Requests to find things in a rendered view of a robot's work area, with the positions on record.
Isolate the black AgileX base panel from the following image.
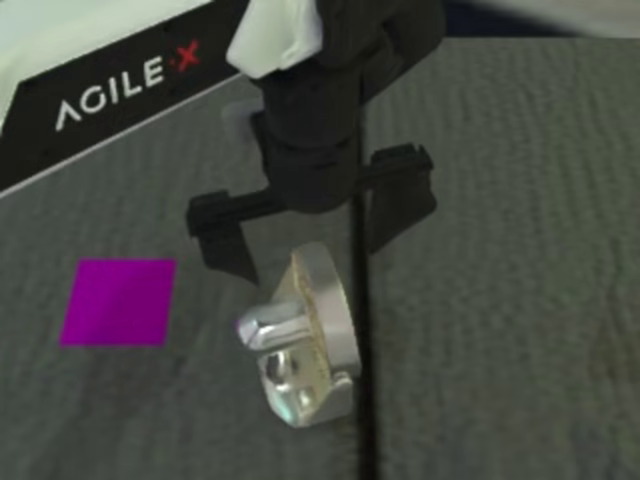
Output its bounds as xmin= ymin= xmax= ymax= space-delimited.
xmin=0 ymin=0 xmax=261 ymax=192

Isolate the black cable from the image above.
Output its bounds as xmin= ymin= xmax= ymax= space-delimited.
xmin=349 ymin=89 xmax=382 ymax=480

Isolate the purple square marker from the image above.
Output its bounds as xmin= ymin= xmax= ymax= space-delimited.
xmin=58 ymin=257 xmax=178 ymax=348

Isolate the silver metal machined part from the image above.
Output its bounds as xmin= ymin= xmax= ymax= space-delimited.
xmin=232 ymin=242 xmax=362 ymax=429

